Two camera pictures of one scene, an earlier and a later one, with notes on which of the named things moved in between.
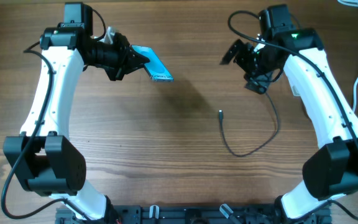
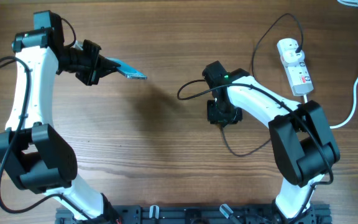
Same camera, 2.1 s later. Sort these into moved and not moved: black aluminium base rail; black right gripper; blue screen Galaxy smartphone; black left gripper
Moved: black right gripper; black left gripper; blue screen Galaxy smartphone
Not moved: black aluminium base rail
